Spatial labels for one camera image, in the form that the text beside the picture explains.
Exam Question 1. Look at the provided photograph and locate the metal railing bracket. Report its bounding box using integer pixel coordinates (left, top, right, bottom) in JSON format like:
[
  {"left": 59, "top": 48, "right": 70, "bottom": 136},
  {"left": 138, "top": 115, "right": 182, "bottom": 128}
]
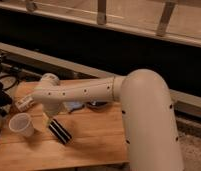
[
  {"left": 25, "top": 0, "right": 37, "bottom": 12},
  {"left": 156, "top": 0, "right": 177, "bottom": 37},
  {"left": 97, "top": 0, "right": 107, "bottom": 25}
]

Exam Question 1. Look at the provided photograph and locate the translucent plastic cup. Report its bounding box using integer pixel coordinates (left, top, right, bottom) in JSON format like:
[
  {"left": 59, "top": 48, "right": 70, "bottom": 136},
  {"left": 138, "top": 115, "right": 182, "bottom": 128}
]
[{"left": 9, "top": 113, "right": 34, "bottom": 137}]

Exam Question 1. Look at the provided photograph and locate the black bowl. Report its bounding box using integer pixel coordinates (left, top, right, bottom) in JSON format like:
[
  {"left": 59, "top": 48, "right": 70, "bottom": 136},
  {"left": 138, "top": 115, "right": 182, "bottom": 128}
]
[{"left": 86, "top": 101, "right": 110, "bottom": 110}]

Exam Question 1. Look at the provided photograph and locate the black cable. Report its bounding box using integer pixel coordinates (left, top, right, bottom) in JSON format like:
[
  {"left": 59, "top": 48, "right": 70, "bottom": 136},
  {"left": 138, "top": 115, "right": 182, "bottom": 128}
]
[{"left": 0, "top": 73, "right": 19, "bottom": 92}]

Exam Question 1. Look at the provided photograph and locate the black striped eraser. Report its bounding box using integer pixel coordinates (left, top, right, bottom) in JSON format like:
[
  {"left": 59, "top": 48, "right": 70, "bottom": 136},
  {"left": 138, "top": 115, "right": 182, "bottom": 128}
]
[{"left": 48, "top": 119, "right": 72, "bottom": 144}]

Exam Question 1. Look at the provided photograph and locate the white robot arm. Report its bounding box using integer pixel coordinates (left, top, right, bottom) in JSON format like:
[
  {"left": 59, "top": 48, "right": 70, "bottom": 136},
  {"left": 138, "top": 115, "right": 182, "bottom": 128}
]
[{"left": 32, "top": 69, "right": 184, "bottom": 171}]

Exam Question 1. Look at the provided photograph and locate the blue cloth piece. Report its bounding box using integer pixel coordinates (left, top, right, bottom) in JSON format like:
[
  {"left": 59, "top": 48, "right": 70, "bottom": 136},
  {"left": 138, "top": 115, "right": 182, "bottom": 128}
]
[{"left": 64, "top": 102, "right": 84, "bottom": 113}]

